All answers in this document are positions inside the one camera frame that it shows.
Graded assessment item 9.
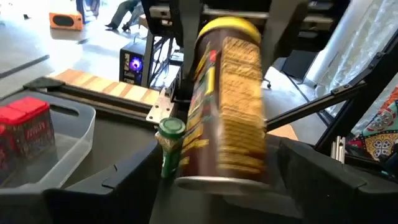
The red-lid spice tin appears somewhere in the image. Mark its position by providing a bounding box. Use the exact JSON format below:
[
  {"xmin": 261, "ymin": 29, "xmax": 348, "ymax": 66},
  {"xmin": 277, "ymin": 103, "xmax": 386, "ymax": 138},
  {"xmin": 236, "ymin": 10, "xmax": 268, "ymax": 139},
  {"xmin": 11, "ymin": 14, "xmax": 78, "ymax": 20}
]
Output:
[
  {"xmin": 0, "ymin": 96, "xmax": 56, "ymax": 161},
  {"xmin": 0, "ymin": 123, "xmax": 15, "ymax": 186}
]

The orange speaker box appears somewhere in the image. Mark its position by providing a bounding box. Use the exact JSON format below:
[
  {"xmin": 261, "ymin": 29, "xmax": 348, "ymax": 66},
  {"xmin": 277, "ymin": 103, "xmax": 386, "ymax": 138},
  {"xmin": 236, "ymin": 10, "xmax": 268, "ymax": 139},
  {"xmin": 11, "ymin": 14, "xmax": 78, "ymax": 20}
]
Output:
[{"xmin": 49, "ymin": 11, "xmax": 84, "ymax": 31}]

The clear plastic bin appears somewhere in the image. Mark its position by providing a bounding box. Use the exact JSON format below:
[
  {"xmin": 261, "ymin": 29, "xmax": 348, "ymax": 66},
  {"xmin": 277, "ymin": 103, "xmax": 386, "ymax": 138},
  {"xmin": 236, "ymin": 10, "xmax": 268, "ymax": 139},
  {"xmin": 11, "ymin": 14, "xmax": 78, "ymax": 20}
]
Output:
[{"xmin": 0, "ymin": 90, "xmax": 96, "ymax": 191}]

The green-lid glass spice jar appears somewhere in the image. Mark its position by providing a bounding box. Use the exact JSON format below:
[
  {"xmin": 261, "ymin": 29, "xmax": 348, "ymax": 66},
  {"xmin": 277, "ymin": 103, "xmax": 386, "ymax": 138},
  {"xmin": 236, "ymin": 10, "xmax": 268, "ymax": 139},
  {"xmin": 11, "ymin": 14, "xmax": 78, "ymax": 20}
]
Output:
[{"xmin": 154, "ymin": 117, "xmax": 187, "ymax": 180}]

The silver aluminium post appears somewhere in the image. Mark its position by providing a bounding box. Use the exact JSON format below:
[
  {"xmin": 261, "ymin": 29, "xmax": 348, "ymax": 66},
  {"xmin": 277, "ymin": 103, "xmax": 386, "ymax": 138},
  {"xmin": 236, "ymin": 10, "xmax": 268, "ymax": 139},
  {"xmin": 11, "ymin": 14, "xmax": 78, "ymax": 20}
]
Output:
[{"xmin": 331, "ymin": 136, "xmax": 346, "ymax": 164}]

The yellow-lid brown spice jar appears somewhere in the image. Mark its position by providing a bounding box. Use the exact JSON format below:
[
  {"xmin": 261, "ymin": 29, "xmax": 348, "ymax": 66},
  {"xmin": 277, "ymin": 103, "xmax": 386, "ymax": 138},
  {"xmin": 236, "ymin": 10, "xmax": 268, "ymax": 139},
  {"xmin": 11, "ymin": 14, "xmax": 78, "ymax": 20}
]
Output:
[{"xmin": 175, "ymin": 16, "xmax": 271, "ymax": 195}]

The person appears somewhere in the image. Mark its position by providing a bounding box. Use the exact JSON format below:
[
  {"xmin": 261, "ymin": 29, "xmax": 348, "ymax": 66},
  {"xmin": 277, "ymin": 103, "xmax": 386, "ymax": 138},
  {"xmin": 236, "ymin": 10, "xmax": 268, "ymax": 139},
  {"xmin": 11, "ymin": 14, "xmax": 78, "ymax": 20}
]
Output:
[{"xmin": 104, "ymin": 0, "xmax": 144, "ymax": 32}]

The colourful mandala cloth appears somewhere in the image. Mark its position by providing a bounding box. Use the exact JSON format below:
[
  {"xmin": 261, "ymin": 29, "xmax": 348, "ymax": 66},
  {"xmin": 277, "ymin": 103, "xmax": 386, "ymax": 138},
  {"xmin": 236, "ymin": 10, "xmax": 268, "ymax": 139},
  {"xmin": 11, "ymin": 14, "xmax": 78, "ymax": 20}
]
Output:
[{"xmin": 346, "ymin": 86, "xmax": 398, "ymax": 162}]

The white plastic sheeting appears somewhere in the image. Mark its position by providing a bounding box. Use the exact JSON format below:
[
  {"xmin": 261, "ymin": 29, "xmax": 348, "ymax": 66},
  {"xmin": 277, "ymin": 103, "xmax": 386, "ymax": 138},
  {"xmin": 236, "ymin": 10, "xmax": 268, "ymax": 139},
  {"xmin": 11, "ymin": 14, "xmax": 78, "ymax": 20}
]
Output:
[{"xmin": 306, "ymin": 0, "xmax": 398, "ymax": 125}]

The silver metal bracket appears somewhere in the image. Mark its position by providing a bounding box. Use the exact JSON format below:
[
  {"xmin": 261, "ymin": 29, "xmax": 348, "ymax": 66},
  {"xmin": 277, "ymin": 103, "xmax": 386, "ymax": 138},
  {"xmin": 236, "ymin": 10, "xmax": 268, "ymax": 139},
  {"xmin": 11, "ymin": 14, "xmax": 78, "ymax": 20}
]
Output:
[{"xmin": 146, "ymin": 88, "xmax": 177, "ymax": 125}]

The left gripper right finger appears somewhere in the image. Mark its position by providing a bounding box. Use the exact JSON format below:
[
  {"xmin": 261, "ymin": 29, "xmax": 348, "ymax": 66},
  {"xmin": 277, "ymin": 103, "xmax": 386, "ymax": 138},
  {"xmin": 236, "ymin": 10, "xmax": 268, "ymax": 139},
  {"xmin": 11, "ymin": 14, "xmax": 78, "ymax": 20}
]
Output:
[{"xmin": 267, "ymin": 136, "xmax": 398, "ymax": 224}]

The computer tower purple light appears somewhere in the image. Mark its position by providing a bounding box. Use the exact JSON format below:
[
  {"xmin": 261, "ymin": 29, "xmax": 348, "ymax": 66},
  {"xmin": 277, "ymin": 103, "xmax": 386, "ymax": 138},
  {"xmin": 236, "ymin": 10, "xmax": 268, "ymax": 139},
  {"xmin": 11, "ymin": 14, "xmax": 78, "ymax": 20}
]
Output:
[{"xmin": 119, "ymin": 40, "xmax": 147, "ymax": 86}]

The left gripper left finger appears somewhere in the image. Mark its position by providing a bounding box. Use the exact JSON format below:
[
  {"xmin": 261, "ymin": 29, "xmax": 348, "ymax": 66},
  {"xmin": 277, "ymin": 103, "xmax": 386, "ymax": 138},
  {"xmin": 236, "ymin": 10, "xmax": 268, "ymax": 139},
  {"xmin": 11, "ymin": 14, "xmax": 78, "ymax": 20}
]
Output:
[{"xmin": 0, "ymin": 141, "xmax": 164, "ymax": 224}]

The black aluminium table frame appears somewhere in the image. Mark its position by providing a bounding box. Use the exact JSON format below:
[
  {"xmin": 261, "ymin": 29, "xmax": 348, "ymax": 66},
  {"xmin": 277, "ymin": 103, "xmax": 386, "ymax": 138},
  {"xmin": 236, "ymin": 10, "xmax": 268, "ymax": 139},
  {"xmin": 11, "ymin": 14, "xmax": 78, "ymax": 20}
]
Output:
[{"xmin": 23, "ymin": 30, "xmax": 398, "ymax": 162}]

